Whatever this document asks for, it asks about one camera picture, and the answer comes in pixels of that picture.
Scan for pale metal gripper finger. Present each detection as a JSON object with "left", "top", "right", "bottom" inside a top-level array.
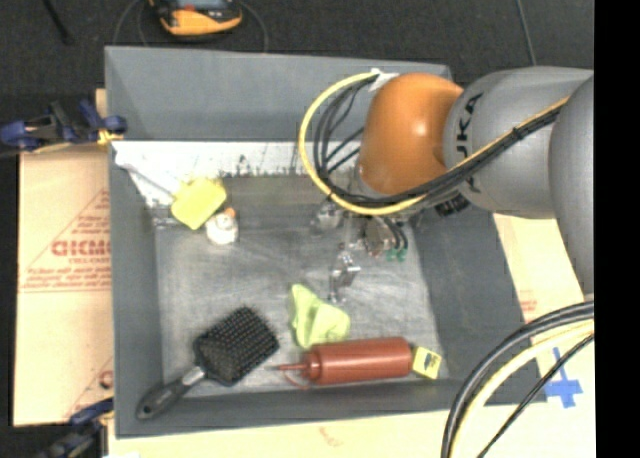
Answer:
[
  {"left": 326, "top": 268, "right": 349, "bottom": 305},
  {"left": 337, "top": 243, "right": 363, "bottom": 278}
]

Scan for lime green cloth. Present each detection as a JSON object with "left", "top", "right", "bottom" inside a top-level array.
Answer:
[{"left": 286, "top": 283, "right": 352, "bottom": 350}]

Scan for red-brown squeeze bottle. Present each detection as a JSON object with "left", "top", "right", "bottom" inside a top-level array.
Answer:
[{"left": 271, "top": 336, "right": 416, "bottom": 389}]

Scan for grey metal bin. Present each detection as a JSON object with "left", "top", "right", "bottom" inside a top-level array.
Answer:
[{"left": 103, "top": 45, "right": 547, "bottom": 438}]

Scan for black hairbrush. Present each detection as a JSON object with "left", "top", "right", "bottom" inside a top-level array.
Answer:
[{"left": 134, "top": 305, "right": 282, "bottom": 422}]

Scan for yellow and black small box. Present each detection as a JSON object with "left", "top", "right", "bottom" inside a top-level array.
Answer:
[{"left": 411, "top": 345, "right": 444, "bottom": 380}]

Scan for white toy with orange top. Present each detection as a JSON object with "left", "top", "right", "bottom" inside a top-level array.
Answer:
[{"left": 204, "top": 206, "right": 241, "bottom": 247}]

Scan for yellow sponge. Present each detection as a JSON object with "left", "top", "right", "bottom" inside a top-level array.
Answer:
[{"left": 170, "top": 176, "right": 229, "bottom": 232}]

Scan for brown cardboard board, red print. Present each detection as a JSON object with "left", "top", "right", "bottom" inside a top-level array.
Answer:
[{"left": 11, "top": 87, "right": 595, "bottom": 458}]

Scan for black cylinder on white bracket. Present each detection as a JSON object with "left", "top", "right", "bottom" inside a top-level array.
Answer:
[{"left": 433, "top": 192, "right": 472, "bottom": 220}]

